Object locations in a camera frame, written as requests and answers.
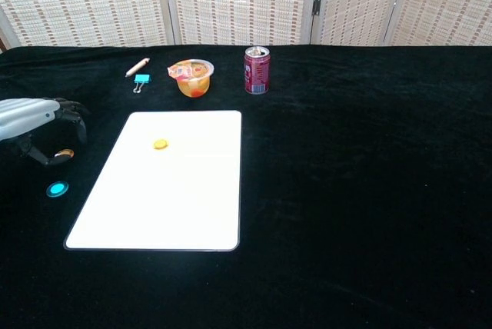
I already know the blue round magnet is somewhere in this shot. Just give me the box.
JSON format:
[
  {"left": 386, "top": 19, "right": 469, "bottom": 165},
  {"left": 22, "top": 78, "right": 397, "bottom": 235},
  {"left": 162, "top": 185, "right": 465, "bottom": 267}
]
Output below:
[{"left": 45, "top": 181, "right": 70, "bottom": 198}]

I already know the fruit jelly cup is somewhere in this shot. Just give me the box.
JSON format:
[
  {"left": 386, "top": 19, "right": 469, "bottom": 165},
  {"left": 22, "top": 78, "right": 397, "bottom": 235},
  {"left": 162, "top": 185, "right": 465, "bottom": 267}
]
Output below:
[{"left": 166, "top": 58, "right": 215, "bottom": 98}]

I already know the red soda can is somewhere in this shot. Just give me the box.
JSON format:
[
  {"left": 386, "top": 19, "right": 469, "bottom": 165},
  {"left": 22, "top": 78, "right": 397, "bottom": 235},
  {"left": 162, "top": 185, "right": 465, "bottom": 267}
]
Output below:
[{"left": 244, "top": 45, "right": 271, "bottom": 95}]

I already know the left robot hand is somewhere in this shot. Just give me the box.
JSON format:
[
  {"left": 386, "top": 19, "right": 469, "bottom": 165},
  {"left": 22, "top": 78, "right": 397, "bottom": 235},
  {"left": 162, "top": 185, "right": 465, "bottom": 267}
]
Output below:
[{"left": 0, "top": 97, "right": 91, "bottom": 168}]

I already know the blue binder clip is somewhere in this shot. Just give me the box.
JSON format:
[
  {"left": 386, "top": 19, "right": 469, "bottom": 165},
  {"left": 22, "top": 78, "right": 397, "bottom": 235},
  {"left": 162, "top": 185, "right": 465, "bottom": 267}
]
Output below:
[{"left": 132, "top": 74, "right": 152, "bottom": 95}]

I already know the black velvet tablecloth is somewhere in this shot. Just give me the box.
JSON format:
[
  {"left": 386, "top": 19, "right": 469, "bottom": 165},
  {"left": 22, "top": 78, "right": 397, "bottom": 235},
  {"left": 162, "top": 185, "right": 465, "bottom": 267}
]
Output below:
[{"left": 0, "top": 44, "right": 492, "bottom": 329}]

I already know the white magnetic board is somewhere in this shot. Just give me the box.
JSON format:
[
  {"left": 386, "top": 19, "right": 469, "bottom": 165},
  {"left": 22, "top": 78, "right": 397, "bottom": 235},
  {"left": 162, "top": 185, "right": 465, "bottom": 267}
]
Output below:
[{"left": 63, "top": 110, "right": 243, "bottom": 252}]

